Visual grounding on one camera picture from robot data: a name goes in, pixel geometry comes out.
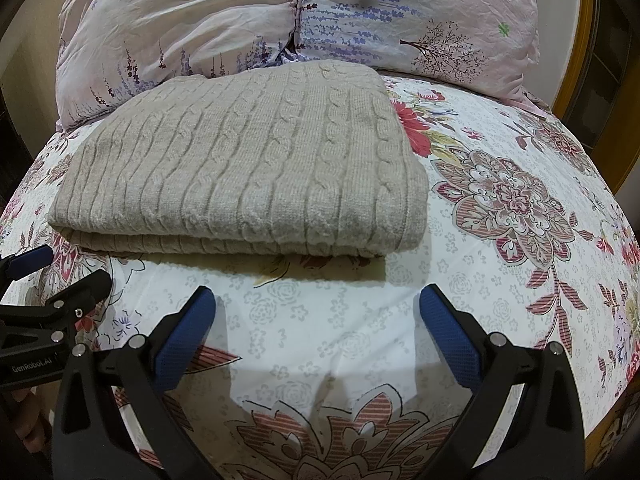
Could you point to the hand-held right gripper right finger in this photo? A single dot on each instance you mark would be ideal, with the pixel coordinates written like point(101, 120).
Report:
point(450, 340)

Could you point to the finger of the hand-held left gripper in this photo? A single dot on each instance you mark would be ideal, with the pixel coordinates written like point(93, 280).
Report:
point(30, 259)
point(85, 292)

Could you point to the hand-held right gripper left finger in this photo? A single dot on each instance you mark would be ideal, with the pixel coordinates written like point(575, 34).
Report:
point(182, 345)

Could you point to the dark wooden bedside furniture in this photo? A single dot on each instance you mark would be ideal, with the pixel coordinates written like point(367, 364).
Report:
point(15, 160)

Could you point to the white floral bed sheet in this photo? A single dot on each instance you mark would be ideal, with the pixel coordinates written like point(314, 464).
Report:
point(350, 320)

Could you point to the yellow patterned cloth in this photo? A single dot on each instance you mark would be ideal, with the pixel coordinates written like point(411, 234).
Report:
point(612, 425)

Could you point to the pink lavender print pillow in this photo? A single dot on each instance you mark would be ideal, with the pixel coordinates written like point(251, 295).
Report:
point(180, 25)

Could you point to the wooden headboard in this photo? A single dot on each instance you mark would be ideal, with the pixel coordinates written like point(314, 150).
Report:
point(580, 60)

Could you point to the lavender and tree print pillow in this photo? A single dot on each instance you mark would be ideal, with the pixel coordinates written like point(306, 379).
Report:
point(425, 15)

